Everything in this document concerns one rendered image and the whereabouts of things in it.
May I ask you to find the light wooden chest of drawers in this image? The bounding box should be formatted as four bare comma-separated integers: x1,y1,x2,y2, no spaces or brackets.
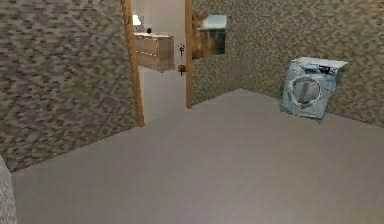
133,32,176,74

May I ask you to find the wooden room door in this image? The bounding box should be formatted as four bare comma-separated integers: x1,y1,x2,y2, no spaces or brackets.
184,0,194,110

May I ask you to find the white washing machine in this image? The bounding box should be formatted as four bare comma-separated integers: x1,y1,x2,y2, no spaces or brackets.
279,56,350,120

